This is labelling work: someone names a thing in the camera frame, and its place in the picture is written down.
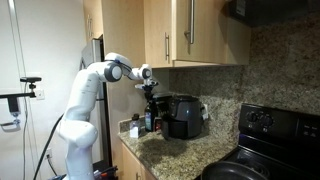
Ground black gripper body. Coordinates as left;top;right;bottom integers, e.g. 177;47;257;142
135;79;158;100

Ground dark green glass bottle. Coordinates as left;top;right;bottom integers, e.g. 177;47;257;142
144;100;157;132

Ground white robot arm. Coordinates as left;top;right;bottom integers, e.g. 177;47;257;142
57;52;156;180

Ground small white spray bottle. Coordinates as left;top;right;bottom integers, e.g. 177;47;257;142
130;113;141;138

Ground black coffee maker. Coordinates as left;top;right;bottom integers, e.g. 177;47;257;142
152;92;172;130

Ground black air fryer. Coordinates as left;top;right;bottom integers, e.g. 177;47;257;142
161;95;203;139

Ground light wood upper cabinets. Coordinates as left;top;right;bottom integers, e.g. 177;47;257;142
83;0;251;68

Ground stainless steel refrigerator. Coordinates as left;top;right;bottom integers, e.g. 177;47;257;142
79;37;112;169

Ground light wood lower cabinet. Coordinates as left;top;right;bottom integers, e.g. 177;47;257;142
122;144;156;180

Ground black frying pan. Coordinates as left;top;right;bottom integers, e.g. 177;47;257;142
201;161;268;180

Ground black range hood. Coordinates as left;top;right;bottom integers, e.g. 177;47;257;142
227;0;320;27

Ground black electric stove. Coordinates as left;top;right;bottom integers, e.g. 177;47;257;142
194;102;320;180

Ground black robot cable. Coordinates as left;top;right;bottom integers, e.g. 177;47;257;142
32;113;65;180

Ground white wall outlet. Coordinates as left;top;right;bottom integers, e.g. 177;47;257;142
35;89;45;100

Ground black camera on clamp mount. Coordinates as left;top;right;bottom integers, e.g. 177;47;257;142
0;77;42;129

